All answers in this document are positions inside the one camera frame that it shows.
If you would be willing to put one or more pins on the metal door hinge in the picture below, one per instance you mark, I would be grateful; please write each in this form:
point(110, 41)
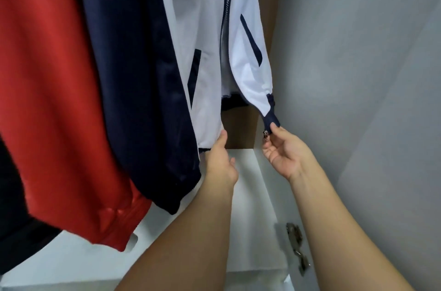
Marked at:
point(297, 247)

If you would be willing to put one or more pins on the white wardrobe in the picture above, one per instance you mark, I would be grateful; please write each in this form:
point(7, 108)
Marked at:
point(344, 60)

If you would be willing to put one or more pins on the person's right hand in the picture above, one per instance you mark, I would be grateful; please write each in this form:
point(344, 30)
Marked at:
point(289, 155)

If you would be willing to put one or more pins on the person's left hand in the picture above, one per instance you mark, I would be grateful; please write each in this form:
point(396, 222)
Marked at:
point(219, 167)

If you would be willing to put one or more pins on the person's left forearm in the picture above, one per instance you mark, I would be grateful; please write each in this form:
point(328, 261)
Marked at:
point(186, 246)

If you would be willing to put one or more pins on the person's right forearm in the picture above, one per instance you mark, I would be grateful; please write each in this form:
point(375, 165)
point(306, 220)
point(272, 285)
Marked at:
point(337, 239)

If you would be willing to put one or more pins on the red and white jacket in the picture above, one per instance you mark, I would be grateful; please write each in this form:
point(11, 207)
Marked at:
point(48, 94)

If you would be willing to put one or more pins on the navy and white jacket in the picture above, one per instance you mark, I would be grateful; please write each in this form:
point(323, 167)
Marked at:
point(138, 60)

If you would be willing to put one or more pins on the khaki and black jacket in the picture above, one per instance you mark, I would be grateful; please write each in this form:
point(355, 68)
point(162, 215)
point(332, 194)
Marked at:
point(17, 232)

